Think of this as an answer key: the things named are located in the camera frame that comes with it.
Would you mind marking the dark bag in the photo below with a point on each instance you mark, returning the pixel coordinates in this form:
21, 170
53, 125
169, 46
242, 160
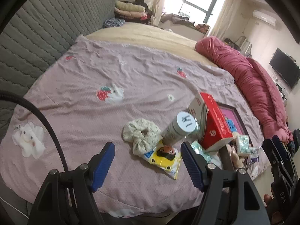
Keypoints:
232, 43

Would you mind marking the grey quilted headboard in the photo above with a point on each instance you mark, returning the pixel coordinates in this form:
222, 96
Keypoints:
46, 28

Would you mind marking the purple and white packet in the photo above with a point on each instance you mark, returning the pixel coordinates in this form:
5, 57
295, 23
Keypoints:
254, 157

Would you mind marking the clothes on window sill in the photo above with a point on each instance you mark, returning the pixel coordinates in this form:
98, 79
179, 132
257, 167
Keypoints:
180, 20

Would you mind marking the red and white box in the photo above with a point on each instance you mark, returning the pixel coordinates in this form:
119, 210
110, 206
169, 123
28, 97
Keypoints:
215, 124

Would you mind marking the pile of folded clothes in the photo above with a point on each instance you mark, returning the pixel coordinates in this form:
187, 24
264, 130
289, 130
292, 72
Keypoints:
129, 10

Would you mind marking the green and white tissue packet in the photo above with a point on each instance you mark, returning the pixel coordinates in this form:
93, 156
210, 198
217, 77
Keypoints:
242, 143
201, 150

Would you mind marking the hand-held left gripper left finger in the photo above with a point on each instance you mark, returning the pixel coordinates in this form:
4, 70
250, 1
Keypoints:
103, 166

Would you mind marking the pink strawberry print blanket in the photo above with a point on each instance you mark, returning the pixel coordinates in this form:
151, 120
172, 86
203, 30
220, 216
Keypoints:
117, 63

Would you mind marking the dark shallow tray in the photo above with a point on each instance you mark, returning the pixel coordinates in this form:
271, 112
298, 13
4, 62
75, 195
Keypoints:
242, 124

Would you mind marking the pink comforter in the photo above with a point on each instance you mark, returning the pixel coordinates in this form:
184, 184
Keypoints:
253, 82

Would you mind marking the pink book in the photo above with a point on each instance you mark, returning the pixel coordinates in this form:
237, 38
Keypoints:
230, 114

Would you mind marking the black wall television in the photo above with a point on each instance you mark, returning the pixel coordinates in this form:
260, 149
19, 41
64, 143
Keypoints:
286, 69

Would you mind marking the white air conditioner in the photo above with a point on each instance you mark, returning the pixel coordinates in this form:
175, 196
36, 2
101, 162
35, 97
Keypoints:
264, 17

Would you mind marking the cream curtain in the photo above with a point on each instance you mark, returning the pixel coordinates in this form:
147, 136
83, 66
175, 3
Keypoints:
157, 0
225, 9

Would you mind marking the cream floral scrunchie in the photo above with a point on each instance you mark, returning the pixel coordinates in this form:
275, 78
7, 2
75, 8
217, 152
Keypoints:
138, 131

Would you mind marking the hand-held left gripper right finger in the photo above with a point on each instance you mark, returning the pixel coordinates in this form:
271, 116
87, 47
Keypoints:
192, 166

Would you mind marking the dark clothes heap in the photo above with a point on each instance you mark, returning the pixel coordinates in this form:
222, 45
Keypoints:
143, 3

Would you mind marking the dark patterned cloth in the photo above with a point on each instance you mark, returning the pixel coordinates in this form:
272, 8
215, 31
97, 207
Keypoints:
113, 23

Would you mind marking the cluttered white shelf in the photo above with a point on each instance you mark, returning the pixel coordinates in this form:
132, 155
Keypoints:
281, 90

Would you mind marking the yellow cartoon wipes packet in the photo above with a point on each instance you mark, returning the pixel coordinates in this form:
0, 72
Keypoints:
161, 166

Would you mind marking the clear bottle with white cap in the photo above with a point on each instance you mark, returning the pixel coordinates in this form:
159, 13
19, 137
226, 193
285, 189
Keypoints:
178, 131

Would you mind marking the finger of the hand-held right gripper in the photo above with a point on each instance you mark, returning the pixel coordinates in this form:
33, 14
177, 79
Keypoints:
275, 161
280, 145

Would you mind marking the person's right hand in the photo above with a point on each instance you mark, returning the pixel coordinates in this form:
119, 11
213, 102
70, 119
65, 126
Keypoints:
268, 200

